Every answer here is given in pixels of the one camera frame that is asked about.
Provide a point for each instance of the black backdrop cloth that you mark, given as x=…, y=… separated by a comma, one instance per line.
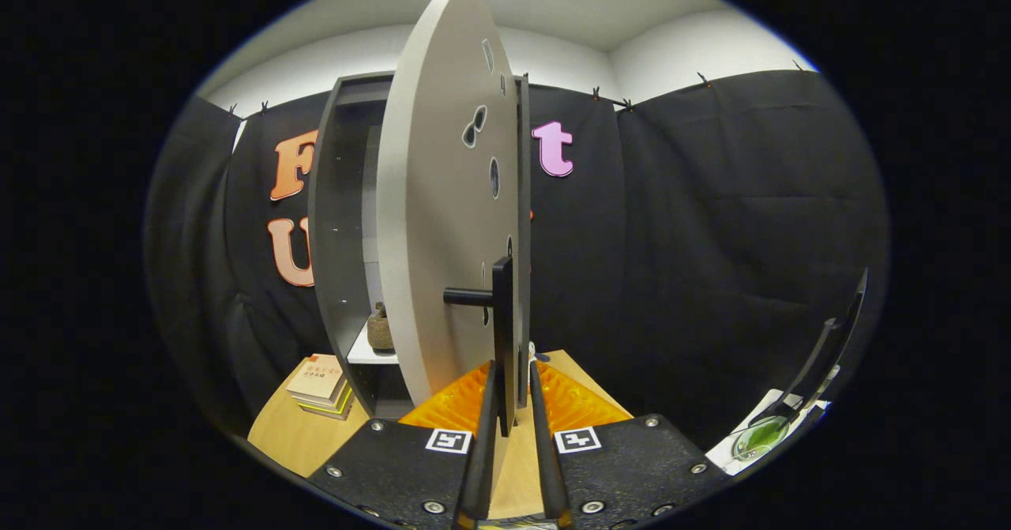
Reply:
x=711, y=238

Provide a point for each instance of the yellow edged book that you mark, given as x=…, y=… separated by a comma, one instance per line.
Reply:
x=336, y=410

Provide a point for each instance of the black stand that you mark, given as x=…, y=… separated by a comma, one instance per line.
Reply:
x=821, y=348

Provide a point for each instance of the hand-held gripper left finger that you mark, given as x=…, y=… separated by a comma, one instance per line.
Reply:
x=482, y=483

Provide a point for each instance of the white sheet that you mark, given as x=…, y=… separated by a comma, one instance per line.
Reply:
x=723, y=452

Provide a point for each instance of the brown felt shoe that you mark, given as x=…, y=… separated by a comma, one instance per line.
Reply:
x=380, y=331

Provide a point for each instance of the beige orange cover book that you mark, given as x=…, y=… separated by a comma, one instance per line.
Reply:
x=316, y=374

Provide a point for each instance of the dark grey shoe cabinet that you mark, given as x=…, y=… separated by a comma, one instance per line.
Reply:
x=328, y=238

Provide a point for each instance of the green glass bowl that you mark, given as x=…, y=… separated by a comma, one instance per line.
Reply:
x=760, y=435

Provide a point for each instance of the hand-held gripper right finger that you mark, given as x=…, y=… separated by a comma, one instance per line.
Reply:
x=553, y=483

